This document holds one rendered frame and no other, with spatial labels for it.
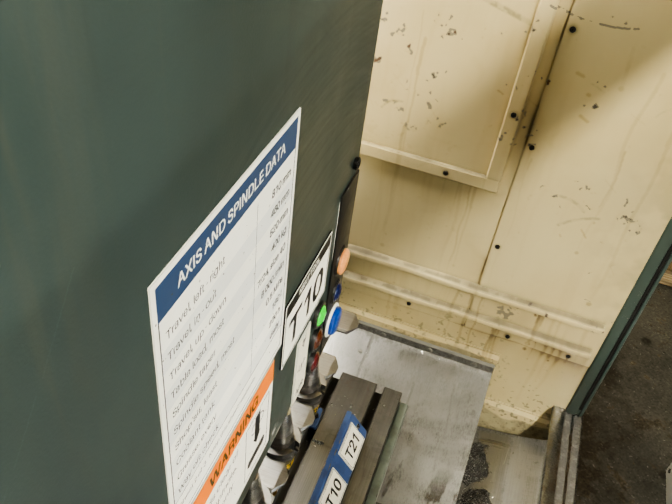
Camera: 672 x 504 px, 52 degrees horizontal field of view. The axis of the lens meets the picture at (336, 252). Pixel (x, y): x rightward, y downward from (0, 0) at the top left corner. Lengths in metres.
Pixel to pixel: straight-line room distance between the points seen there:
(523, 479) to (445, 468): 0.23
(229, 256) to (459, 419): 1.37
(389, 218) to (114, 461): 1.23
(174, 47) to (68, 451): 0.15
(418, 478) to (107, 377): 1.41
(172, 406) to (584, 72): 1.04
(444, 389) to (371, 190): 0.53
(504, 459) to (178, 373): 1.54
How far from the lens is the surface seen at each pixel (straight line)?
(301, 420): 1.11
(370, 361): 1.71
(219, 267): 0.34
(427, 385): 1.70
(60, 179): 0.21
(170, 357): 0.33
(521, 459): 1.85
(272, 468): 1.06
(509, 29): 1.26
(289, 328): 0.53
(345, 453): 1.41
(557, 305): 1.56
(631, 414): 3.00
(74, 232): 0.22
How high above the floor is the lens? 2.12
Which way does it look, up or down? 41 degrees down
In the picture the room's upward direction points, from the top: 8 degrees clockwise
